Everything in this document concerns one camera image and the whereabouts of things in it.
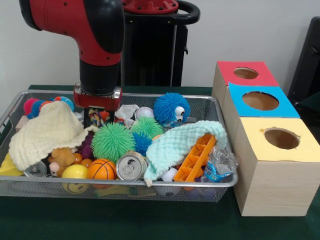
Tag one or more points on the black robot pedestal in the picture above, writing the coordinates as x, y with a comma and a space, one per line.
150, 55

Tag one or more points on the green spiky ball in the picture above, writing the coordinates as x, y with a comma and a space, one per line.
112, 142

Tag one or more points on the cream waffle cloth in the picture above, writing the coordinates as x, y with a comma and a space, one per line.
50, 132

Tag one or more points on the wooden three-hole box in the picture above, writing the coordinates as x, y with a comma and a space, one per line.
275, 185

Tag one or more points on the orange plastic gear toy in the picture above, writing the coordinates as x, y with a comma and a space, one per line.
196, 157

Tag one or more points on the silver drink can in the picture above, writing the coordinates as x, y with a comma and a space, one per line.
131, 167

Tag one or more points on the large blue spiky ball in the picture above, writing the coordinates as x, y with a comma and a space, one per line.
167, 107

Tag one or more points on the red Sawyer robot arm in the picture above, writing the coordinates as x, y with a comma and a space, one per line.
85, 30

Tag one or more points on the clear plastic packet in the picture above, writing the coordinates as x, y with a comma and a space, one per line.
220, 162

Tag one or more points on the clear mesh bin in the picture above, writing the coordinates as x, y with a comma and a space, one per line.
30, 187

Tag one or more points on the yellow ball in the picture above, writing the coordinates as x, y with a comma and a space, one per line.
75, 172

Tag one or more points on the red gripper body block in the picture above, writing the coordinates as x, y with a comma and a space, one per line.
100, 100

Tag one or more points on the mint green waffle cloth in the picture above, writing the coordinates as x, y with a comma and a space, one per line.
175, 145

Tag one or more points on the white colourful spotted cloth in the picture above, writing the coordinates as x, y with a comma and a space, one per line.
99, 117

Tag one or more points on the small brown teddy bear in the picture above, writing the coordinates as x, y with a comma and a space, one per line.
62, 157

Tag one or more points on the black panel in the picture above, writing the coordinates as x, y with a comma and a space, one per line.
307, 65

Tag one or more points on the small orange basketball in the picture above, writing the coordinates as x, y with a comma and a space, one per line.
102, 170

